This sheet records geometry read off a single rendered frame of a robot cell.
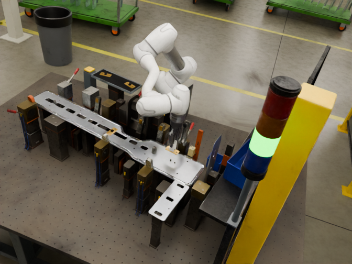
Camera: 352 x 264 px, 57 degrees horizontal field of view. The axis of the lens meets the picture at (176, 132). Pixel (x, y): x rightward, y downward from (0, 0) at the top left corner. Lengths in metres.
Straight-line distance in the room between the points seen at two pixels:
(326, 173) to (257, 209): 2.87
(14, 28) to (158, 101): 4.48
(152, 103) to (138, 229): 0.82
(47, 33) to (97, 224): 3.32
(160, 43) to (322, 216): 2.31
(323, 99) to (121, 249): 1.45
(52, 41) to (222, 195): 3.65
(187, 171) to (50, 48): 3.44
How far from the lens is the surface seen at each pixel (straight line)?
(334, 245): 3.39
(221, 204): 1.86
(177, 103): 1.71
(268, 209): 1.19
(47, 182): 2.37
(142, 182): 1.92
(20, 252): 2.49
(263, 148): 0.86
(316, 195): 3.71
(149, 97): 1.68
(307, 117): 0.95
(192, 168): 2.04
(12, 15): 5.86
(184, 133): 2.08
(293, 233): 2.33
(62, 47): 4.99
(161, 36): 2.15
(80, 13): 6.25
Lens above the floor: 2.43
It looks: 39 degrees down
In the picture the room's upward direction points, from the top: 9 degrees clockwise
